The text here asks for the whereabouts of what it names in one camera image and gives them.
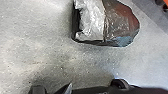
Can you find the black trash bag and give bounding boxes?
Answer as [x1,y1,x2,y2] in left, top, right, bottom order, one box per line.
[72,0,141,48]

